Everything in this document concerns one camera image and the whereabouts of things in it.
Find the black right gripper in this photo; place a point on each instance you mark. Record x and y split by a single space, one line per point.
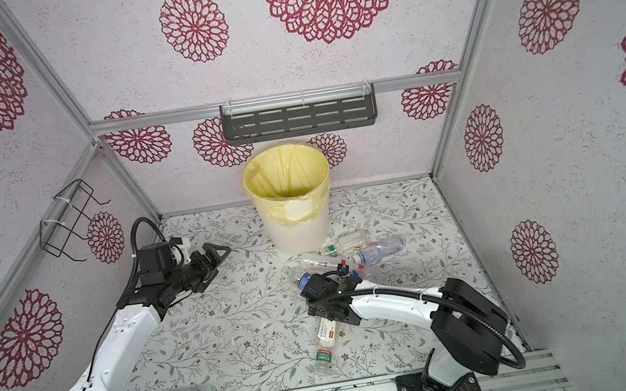
315 310

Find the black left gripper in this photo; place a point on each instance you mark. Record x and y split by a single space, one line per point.
208 270

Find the blue-label water bottle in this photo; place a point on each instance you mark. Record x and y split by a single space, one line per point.
300 278

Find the white sunflower-label bottle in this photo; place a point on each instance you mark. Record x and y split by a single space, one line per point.
327 333

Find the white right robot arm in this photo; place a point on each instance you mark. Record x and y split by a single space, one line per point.
470 328

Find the cream ribbed waste bin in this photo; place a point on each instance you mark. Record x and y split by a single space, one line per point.
299 224

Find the yellow plastic bin liner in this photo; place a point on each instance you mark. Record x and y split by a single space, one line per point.
289 183

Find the white red-cap bottle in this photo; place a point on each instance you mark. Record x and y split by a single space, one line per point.
318 263

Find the small green-label clear bottle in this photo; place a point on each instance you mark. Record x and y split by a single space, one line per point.
323 362

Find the clear green-cap bottle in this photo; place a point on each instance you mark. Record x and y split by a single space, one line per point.
344 244

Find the clear purple-label water bottle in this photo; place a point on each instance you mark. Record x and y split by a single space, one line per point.
374 253

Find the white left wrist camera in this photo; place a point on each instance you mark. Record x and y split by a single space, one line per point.
181 250

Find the black wire wall rack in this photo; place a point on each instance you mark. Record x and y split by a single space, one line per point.
57 230

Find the grey metal wall shelf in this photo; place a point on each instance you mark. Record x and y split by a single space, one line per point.
309 116

